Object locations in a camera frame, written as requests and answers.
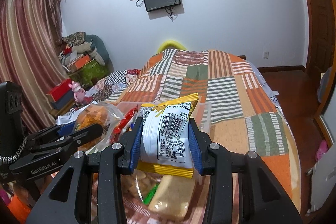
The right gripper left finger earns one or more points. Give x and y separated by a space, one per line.
68 198

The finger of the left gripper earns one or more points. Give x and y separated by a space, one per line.
49 158
50 134

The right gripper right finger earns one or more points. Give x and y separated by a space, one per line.
262 199

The orange chips clear bag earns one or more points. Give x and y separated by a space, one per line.
107 116

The red rice cracker bag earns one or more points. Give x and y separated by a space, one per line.
130 114

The pale cracker block pack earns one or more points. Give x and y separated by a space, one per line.
172 197

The yellow white snack bag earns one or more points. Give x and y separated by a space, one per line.
164 147

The white crumpled sheet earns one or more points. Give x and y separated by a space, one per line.
70 116

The brown snack clear bag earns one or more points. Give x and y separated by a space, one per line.
139 184

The red gift box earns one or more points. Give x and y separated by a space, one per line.
59 90

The pink plush toy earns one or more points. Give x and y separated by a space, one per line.
78 92

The green stick candy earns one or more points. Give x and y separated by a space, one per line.
150 195

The green patterned storage box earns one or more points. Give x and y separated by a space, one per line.
89 74

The checkered patchwork blanket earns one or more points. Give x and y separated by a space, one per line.
112 86

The striped red gold curtain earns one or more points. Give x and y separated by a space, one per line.
31 40

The orange box on pile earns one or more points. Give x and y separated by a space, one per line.
78 63

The patchwork striped quilt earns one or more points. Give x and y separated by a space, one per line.
233 106

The grey plush toy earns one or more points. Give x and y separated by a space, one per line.
79 43

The brown wooden door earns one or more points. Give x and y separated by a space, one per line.
321 36

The yellow chair back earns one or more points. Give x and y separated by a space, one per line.
170 44

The white wall socket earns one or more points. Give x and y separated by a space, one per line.
265 55

